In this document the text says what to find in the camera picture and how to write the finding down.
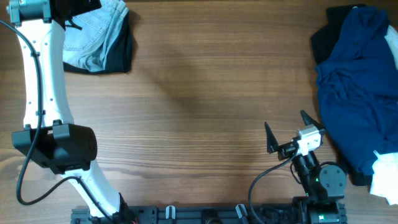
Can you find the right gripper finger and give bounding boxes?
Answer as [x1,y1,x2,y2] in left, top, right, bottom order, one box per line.
[300,110,325,134]
[264,122,279,154]

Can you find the light blue denim shorts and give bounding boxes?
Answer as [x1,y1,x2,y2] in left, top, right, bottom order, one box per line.
[63,0,129,72]

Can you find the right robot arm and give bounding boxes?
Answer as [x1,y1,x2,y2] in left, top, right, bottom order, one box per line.
[261,110,348,224]

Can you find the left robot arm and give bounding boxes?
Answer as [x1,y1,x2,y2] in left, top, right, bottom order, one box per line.
[7,0,137,223]

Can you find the navy blue garment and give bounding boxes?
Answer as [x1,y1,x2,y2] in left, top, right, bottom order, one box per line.
[316,6,397,175]

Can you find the folded black garment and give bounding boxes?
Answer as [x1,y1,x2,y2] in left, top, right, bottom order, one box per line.
[63,13,134,75]

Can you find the black garment in pile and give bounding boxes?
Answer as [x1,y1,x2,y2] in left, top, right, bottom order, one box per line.
[310,4,373,186]

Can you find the white garment in pile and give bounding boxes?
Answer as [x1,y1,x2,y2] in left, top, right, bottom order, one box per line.
[369,26,397,205]

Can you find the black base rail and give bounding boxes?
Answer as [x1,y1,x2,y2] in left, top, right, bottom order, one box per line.
[70,203,348,224]

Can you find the left black cable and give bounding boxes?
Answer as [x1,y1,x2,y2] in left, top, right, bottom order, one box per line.
[0,19,116,223]

